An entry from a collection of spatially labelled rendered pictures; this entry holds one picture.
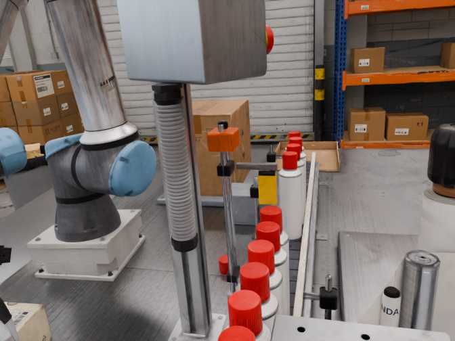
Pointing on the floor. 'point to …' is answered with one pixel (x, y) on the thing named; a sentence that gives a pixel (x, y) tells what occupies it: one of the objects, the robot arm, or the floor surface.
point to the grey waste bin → (28, 185)
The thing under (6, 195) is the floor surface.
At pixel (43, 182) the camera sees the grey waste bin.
